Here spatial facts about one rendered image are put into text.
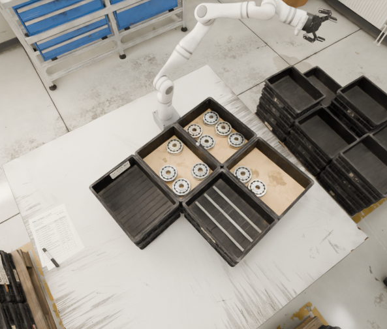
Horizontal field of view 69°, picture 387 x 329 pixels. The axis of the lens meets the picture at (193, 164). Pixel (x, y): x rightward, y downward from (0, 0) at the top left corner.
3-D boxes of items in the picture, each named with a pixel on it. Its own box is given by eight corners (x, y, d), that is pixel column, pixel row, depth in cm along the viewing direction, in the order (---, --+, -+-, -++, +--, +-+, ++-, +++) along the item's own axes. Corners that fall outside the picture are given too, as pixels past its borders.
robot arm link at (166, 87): (175, 80, 155) (175, 100, 171) (164, 70, 158) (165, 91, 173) (163, 89, 152) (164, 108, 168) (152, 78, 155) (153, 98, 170)
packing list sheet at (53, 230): (25, 222, 162) (24, 221, 162) (62, 201, 168) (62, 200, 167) (44, 272, 150) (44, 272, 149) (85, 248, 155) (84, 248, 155)
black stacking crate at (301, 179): (220, 176, 163) (222, 167, 152) (254, 146, 172) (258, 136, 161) (273, 226, 149) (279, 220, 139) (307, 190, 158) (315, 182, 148)
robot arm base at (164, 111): (155, 112, 185) (154, 96, 170) (167, 106, 188) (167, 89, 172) (162, 123, 182) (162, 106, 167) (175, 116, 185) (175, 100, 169)
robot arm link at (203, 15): (246, -5, 128) (250, 2, 135) (193, 2, 139) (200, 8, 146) (244, 16, 129) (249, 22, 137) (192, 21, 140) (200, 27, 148)
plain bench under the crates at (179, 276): (51, 201, 241) (0, 164, 179) (204, 117, 280) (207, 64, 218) (139, 399, 181) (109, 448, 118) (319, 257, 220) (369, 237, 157)
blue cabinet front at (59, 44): (44, 61, 273) (10, 5, 223) (111, 32, 291) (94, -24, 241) (45, 62, 272) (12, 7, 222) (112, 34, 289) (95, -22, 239)
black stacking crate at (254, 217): (182, 210, 153) (181, 203, 143) (220, 176, 162) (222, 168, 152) (234, 266, 140) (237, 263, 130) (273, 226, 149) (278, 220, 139)
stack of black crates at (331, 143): (282, 143, 249) (294, 121, 219) (307, 128, 257) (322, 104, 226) (314, 178, 234) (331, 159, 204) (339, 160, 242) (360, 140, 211)
